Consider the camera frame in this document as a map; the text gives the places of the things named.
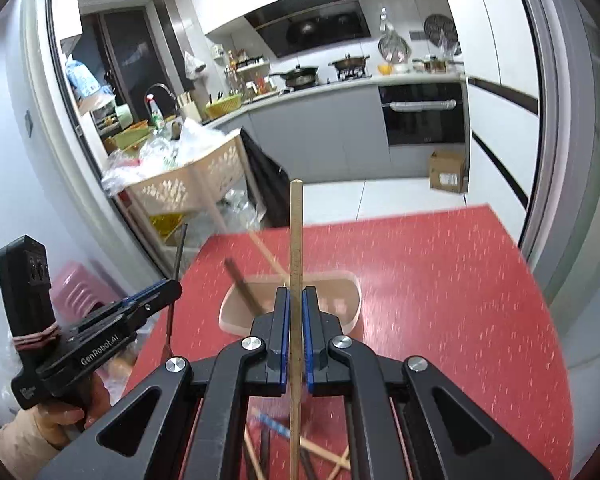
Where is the dark brown chopstick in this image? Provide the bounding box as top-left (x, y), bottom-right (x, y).
top-left (165, 223), bottom-right (189, 357)
top-left (260, 426), bottom-right (274, 480)
top-left (302, 449), bottom-right (322, 480)
top-left (223, 258), bottom-right (262, 313)

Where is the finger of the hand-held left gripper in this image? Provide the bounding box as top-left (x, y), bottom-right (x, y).
top-left (121, 281), bottom-right (170, 309)
top-left (127, 281), bottom-right (183, 333)

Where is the pink plastic stool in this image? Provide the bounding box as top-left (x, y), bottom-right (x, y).
top-left (50, 260), bottom-right (127, 323)

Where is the black wok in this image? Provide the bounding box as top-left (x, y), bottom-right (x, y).
top-left (268, 64), bottom-right (320, 88)

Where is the person's left hand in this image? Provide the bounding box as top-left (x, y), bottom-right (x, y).
top-left (40, 373), bottom-right (112, 453)

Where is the blue and white bag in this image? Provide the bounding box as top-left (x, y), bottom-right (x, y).
top-left (64, 57), bottom-right (100, 100)

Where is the black range hood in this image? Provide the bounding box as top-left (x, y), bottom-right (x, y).
top-left (243, 0), bottom-right (372, 59)

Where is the light wooden chopstick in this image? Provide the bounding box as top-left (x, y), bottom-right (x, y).
top-left (300, 437), bottom-right (352, 469)
top-left (242, 431), bottom-right (262, 480)
top-left (250, 231), bottom-right (292, 283)
top-left (289, 179), bottom-right (305, 480)
top-left (329, 446), bottom-right (352, 480)

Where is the wooden knife block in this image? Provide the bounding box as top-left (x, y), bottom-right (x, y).
top-left (177, 91), bottom-right (201, 122)

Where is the yellow package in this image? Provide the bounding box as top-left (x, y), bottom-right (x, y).
top-left (149, 212), bottom-right (187, 247)

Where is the metal pot with handles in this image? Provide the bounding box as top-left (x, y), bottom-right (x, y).
top-left (329, 53), bottom-right (371, 74)

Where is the person's left forearm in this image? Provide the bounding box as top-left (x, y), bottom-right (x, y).
top-left (0, 407), bottom-right (68, 468)

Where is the beige plastic storage rack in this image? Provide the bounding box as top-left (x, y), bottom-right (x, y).
top-left (122, 129), bottom-right (261, 263)

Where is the white tall cabinet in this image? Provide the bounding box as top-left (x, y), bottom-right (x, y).
top-left (427, 0), bottom-right (542, 206)

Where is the beige plastic utensil holder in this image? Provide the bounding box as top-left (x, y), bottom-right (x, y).
top-left (219, 270), bottom-right (364, 336)

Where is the blue patterned chopstick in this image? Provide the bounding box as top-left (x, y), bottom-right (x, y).
top-left (250, 407), bottom-right (292, 439)

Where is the grey sliding door frame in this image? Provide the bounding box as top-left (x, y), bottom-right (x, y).
top-left (507, 0), bottom-right (600, 311)

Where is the row of condiment bottles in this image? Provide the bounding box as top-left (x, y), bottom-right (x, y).
top-left (224, 49), bottom-right (272, 73)

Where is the cardboard box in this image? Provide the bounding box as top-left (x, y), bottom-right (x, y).
top-left (428, 149), bottom-right (469, 194)

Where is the built-in black oven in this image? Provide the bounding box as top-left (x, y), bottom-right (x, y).
top-left (378, 82), bottom-right (469, 149)

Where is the metal strainer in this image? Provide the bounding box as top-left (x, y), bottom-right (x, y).
top-left (378, 31), bottom-right (412, 62)

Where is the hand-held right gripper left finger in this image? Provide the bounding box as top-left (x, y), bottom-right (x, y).
top-left (36, 286), bottom-right (292, 480)

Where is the white hanging plastic bag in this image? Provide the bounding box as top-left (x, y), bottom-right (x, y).
top-left (182, 50), bottom-right (207, 82)

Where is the black hanging garment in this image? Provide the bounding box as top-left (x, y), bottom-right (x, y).
top-left (241, 129), bottom-right (292, 228)

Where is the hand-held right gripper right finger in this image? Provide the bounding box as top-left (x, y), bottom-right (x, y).
top-left (302, 286), bottom-right (556, 480)

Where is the green plastic tub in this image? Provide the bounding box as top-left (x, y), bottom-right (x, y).
top-left (111, 120), bottom-right (155, 152)

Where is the green dish soap bottle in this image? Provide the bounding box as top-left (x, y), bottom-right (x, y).
top-left (147, 94), bottom-right (167, 129)

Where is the round metal rack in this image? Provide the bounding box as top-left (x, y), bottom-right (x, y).
top-left (423, 13), bottom-right (457, 47)

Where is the kitchen faucet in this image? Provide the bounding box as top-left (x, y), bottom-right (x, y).
top-left (146, 82), bottom-right (178, 112)

